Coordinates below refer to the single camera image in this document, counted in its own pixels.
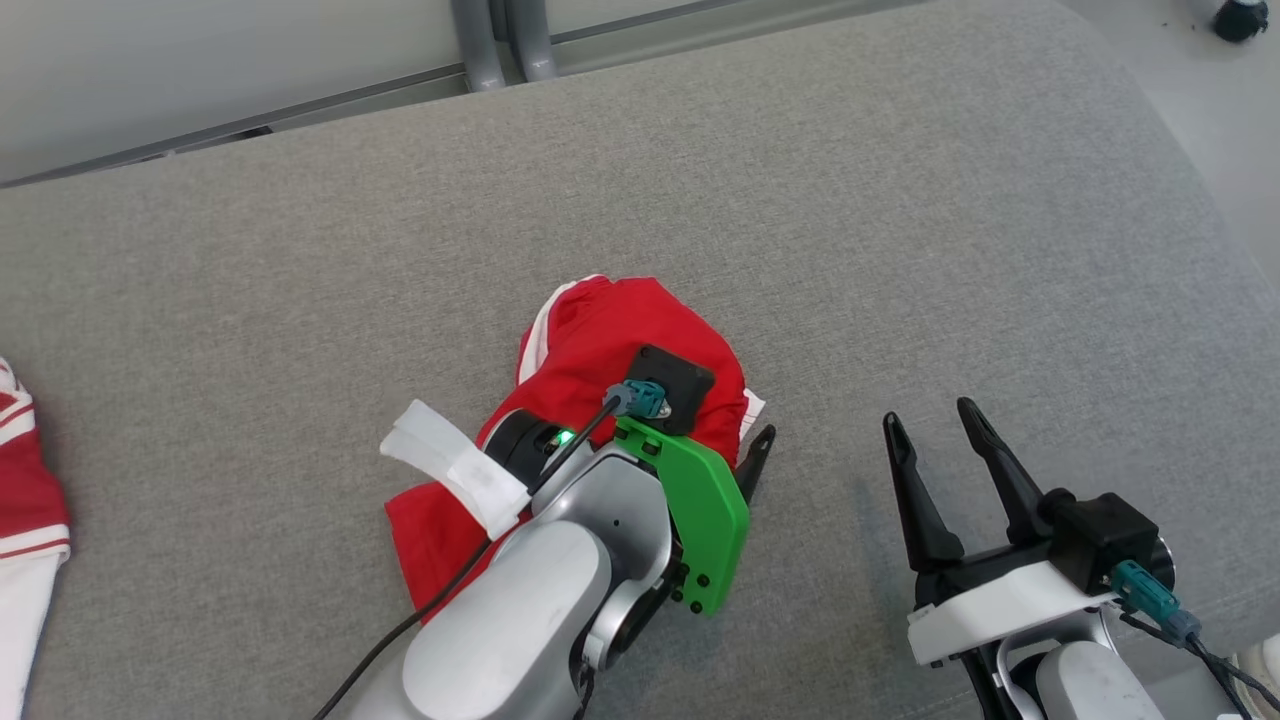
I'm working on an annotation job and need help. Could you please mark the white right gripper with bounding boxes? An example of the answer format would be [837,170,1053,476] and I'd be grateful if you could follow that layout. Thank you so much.
[883,398,1121,669]

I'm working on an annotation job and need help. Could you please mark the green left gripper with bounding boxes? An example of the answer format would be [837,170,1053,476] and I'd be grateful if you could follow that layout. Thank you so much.
[612,415,776,616]

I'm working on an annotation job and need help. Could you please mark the red shorts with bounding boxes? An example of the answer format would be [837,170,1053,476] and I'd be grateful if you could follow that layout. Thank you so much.
[385,275,766,626]

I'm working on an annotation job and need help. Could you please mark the red and white jersey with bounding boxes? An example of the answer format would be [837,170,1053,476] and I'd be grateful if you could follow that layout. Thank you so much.
[0,358,73,720]

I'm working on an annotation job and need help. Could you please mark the black round object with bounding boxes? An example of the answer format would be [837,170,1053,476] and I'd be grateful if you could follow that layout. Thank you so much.
[1213,0,1271,43]

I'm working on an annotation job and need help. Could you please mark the white strap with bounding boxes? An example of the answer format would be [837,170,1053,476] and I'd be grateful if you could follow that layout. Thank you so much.
[380,400,531,541]

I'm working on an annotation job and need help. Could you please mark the grey metal post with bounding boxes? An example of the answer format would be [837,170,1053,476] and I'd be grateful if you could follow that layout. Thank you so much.
[505,0,559,83]
[450,0,506,93]

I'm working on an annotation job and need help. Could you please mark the grey floor rail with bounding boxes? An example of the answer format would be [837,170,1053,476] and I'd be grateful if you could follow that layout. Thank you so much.
[0,0,931,191]

